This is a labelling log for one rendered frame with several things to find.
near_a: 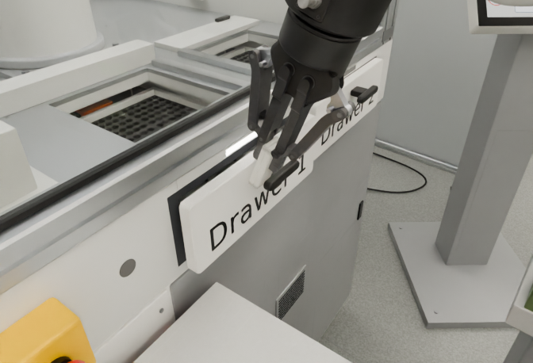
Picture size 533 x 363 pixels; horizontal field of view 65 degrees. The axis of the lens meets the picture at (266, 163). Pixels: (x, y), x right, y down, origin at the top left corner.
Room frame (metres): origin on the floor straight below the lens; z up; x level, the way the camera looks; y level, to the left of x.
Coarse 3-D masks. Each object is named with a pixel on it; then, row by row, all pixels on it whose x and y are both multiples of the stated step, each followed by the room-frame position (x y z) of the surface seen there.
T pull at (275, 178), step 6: (288, 162) 0.48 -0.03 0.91; (294, 162) 0.48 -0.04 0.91; (282, 168) 0.47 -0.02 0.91; (288, 168) 0.47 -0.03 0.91; (294, 168) 0.48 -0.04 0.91; (276, 174) 0.45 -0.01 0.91; (282, 174) 0.46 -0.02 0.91; (288, 174) 0.47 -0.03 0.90; (270, 180) 0.44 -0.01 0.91; (276, 180) 0.44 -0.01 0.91; (282, 180) 0.45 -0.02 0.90; (264, 186) 0.43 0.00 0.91; (270, 186) 0.43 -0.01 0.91; (276, 186) 0.44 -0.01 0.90
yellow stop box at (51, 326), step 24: (48, 312) 0.24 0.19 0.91; (72, 312) 0.24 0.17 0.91; (0, 336) 0.21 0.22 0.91; (24, 336) 0.21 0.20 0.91; (48, 336) 0.21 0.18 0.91; (72, 336) 0.22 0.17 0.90; (0, 360) 0.19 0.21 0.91; (24, 360) 0.19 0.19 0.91; (48, 360) 0.20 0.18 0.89; (72, 360) 0.22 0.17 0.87
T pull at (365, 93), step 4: (356, 88) 0.74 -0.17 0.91; (360, 88) 0.74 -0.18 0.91; (364, 88) 0.74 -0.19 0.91; (372, 88) 0.74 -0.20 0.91; (376, 88) 0.75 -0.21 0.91; (352, 92) 0.73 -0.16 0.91; (356, 92) 0.73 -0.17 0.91; (360, 92) 0.73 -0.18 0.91; (364, 92) 0.72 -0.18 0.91; (368, 92) 0.72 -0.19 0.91; (372, 92) 0.73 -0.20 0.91; (376, 92) 0.75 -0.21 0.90; (356, 96) 0.73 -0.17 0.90; (360, 96) 0.70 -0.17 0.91; (364, 96) 0.71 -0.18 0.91; (368, 96) 0.72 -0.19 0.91; (360, 100) 0.70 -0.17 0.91; (364, 100) 0.70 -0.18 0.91
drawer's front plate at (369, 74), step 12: (372, 60) 0.85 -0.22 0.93; (360, 72) 0.78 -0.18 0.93; (372, 72) 0.82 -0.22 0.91; (348, 84) 0.73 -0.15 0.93; (360, 84) 0.77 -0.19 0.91; (372, 84) 0.83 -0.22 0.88; (348, 96) 0.73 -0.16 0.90; (312, 108) 0.63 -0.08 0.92; (324, 108) 0.65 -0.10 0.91; (360, 108) 0.79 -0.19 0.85; (372, 108) 0.84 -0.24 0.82; (348, 120) 0.74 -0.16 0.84; (336, 132) 0.70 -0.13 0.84; (324, 144) 0.66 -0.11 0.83
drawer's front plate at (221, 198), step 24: (312, 120) 0.59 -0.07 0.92; (240, 168) 0.44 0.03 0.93; (312, 168) 0.60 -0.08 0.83; (216, 192) 0.40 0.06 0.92; (240, 192) 0.44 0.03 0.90; (264, 192) 0.48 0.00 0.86; (288, 192) 0.54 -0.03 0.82; (192, 216) 0.37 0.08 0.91; (216, 216) 0.40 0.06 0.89; (240, 216) 0.44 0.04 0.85; (192, 240) 0.36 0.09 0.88; (216, 240) 0.39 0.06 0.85; (192, 264) 0.37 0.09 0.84
